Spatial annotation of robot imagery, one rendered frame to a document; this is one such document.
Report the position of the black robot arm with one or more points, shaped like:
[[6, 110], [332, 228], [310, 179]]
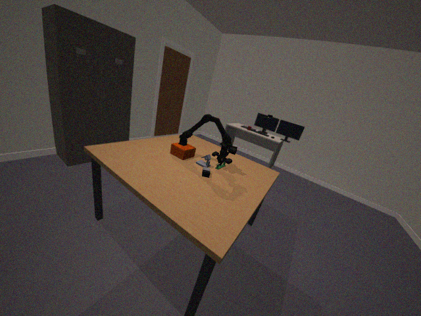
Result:
[[226, 144]]

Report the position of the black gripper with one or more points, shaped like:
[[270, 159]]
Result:
[[222, 157]]

